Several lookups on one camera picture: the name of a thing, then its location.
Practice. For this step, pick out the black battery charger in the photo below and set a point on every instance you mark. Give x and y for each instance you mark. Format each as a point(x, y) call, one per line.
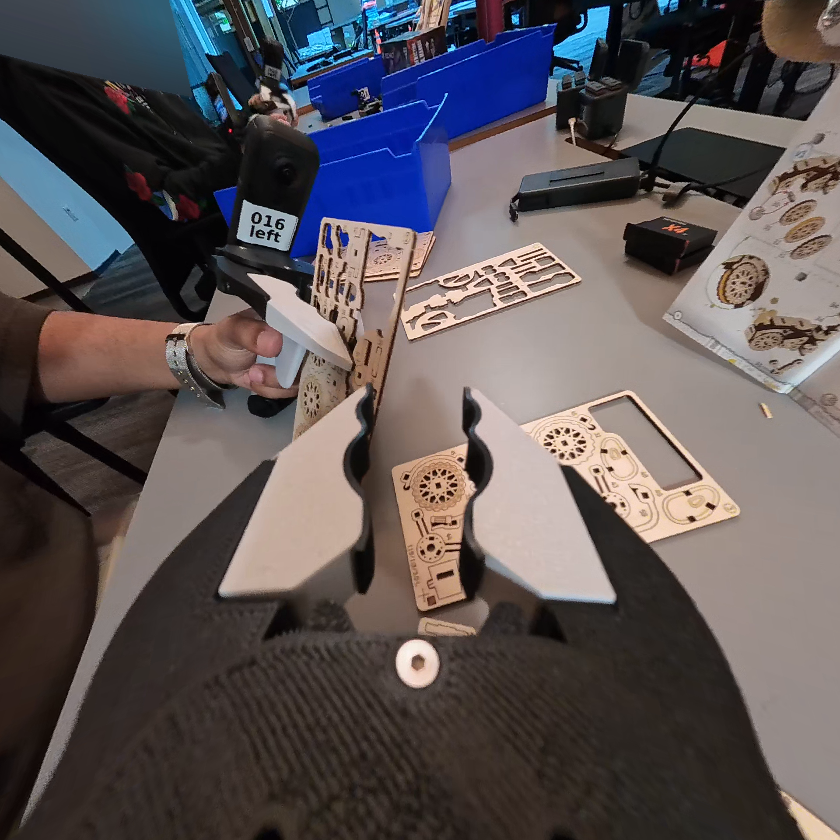
point(569, 98)
point(604, 108)

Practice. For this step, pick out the black flowered jacket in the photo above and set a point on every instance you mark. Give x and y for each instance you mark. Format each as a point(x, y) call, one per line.
point(98, 164)

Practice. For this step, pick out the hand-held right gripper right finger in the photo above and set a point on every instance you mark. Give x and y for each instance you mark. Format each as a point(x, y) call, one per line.
point(538, 525)

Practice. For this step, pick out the grey desk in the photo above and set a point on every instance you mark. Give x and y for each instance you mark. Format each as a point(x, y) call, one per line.
point(590, 367)

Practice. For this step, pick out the black power bank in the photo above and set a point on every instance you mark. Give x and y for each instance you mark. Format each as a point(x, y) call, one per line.
point(610, 177)

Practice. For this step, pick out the person's left forearm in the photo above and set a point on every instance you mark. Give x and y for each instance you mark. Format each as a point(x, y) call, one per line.
point(98, 348)

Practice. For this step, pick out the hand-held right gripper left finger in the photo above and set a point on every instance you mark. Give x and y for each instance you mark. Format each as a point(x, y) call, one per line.
point(289, 525)

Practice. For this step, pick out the person's brown shirt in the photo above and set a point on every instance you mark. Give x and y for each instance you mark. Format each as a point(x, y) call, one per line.
point(33, 623)

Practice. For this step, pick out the black white striped object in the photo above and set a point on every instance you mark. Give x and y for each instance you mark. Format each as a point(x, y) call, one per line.
point(272, 98)

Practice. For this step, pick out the black chair frame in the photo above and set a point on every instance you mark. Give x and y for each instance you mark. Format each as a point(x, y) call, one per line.
point(111, 463)

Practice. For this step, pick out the black device with tag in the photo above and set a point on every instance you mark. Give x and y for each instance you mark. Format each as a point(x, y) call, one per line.
point(364, 98)

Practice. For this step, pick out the small wooden puzzle piece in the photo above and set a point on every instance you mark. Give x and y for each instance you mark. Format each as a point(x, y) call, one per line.
point(446, 628)

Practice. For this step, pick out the stack of wooden puzzle sheets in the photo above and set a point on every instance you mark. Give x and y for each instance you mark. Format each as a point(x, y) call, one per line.
point(387, 259)

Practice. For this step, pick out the dark puzzle box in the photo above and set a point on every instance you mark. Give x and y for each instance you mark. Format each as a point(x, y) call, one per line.
point(413, 49)

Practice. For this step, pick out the emptied wooden puzzle sheet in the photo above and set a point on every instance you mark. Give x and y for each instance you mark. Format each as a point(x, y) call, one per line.
point(572, 281)

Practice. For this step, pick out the black flat laptop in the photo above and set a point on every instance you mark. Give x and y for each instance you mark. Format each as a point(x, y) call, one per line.
point(722, 157)

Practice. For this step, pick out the blue plastic bin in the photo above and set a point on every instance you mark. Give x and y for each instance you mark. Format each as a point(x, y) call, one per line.
point(334, 85)
point(367, 184)
point(499, 85)

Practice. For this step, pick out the tan fuzzy object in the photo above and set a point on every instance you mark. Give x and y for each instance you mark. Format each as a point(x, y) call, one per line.
point(794, 33)

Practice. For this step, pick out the wooden puzzle sheet frame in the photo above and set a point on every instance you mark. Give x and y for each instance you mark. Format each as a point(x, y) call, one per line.
point(371, 358)

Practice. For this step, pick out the person's left hand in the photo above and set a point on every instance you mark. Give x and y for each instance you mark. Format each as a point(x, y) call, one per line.
point(229, 354)

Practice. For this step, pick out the silver wristwatch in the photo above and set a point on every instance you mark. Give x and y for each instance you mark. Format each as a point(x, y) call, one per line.
point(190, 374)

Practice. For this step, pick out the small black box orange print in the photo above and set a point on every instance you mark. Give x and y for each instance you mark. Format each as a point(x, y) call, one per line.
point(669, 239)

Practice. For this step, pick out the printed instruction booklet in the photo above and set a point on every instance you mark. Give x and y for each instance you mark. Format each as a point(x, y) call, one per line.
point(787, 275)

